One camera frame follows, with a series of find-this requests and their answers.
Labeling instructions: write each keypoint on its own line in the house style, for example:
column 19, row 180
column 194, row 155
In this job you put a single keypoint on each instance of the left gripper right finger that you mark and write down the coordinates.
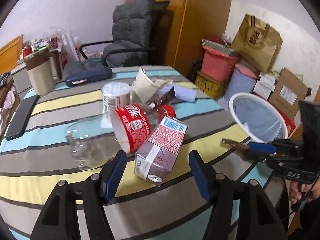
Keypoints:
column 204, row 176

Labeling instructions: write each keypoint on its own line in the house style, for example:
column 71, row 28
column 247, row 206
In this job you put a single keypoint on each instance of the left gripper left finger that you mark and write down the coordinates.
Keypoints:
column 111, row 175

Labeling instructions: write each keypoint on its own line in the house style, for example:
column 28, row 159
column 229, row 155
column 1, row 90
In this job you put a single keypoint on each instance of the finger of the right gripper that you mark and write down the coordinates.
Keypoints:
column 258, row 156
column 262, row 147

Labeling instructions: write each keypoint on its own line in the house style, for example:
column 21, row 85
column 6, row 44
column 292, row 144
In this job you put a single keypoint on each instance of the purple milk carton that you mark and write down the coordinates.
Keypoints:
column 157, row 156

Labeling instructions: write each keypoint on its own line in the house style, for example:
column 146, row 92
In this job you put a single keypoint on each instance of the clear bottle red cap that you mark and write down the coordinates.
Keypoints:
column 92, row 139

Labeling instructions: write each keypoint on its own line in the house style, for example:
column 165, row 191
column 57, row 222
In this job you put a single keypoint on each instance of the white instant noodle cup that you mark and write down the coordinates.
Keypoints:
column 115, row 95

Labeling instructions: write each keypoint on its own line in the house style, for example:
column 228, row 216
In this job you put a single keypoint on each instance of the beige paper bag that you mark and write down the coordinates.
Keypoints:
column 143, row 88

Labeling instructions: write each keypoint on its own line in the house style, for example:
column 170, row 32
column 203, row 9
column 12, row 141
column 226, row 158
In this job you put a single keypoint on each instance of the brown snack wrapper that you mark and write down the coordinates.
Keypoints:
column 237, row 145

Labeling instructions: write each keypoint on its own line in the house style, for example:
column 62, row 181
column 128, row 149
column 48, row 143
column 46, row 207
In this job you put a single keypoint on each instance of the white round trash bin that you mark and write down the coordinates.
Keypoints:
column 260, row 120

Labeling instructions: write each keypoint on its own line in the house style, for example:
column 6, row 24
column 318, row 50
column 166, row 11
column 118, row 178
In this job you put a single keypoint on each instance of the person right hand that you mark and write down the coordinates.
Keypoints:
column 296, row 190

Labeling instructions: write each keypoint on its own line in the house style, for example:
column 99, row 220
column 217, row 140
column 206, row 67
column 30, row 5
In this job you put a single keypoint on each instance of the brown cardboard box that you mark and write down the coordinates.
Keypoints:
column 288, row 92

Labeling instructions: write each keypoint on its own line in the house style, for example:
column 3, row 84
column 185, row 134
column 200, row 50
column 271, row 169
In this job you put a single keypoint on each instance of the yellow patterned box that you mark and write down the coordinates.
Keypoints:
column 211, row 87

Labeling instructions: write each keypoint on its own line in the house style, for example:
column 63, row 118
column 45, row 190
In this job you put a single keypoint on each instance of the lavender bin pink lid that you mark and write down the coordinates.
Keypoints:
column 243, row 80

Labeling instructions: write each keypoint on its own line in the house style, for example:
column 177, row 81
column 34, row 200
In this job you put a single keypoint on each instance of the pink plastic bucket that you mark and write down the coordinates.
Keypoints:
column 218, row 65

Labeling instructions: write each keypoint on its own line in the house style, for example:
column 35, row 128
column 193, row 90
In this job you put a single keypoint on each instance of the dark blue glasses case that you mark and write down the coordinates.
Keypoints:
column 89, row 76

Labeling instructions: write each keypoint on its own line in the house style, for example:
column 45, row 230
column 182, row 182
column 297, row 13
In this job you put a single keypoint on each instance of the gold paper gift bag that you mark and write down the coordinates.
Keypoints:
column 258, row 43

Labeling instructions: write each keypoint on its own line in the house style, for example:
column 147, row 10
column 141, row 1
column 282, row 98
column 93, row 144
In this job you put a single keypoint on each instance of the striped gift box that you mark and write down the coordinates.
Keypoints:
column 219, row 47

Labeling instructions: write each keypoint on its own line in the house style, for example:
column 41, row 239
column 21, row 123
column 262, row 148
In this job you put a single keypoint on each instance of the black smartphone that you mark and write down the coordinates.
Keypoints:
column 20, row 120

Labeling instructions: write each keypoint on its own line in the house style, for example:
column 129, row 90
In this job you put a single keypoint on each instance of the white bedside cabinet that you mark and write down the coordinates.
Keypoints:
column 21, row 79

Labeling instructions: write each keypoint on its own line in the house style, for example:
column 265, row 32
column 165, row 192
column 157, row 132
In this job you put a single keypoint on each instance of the beige brown kettle jug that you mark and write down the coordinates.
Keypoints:
column 40, row 72

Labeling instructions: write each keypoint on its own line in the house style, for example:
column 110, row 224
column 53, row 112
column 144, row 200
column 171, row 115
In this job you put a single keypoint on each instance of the wooden wardrobe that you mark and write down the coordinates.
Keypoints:
column 191, row 21

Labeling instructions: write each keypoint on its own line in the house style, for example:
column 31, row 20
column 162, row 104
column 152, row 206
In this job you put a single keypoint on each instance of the red jar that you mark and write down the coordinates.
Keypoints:
column 26, row 51

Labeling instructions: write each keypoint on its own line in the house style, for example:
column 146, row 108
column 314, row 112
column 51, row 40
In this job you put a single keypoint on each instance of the grey cushioned office chair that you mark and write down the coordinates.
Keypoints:
column 134, row 30

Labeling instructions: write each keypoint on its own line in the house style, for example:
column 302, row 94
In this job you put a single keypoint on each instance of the wooden bed headboard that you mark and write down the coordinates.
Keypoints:
column 10, row 54

